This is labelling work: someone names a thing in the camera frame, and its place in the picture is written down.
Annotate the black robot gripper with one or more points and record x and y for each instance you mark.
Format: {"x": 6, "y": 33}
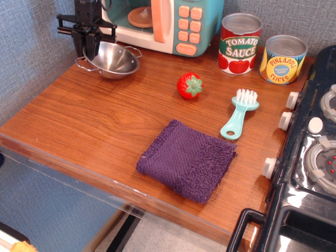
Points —
{"x": 88, "y": 15}

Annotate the small steel pot with handles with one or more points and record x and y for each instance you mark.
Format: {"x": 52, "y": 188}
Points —
{"x": 113, "y": 61}

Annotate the teal toy microwave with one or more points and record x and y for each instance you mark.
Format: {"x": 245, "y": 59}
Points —
{"x": 184, "y": 28}

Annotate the red toy strawberry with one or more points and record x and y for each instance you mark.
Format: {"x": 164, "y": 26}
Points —
{"x": 190, "y": 85}

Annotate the tomato sauce can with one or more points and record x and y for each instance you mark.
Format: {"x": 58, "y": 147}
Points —
{"x": 239, "y": 40}

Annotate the purple folded cloth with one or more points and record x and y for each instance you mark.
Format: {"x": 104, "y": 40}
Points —
{"x": 190, "y": 162}

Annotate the teal dish brush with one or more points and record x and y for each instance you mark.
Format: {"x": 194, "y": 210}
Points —
{"x": 245, "y": 100}

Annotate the pineapple slices can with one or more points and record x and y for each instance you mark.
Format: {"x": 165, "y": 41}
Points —
{"x": 282, "y": 59}

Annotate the black toy stove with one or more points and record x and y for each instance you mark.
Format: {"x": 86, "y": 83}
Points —
{"x": 300, "y": 211}

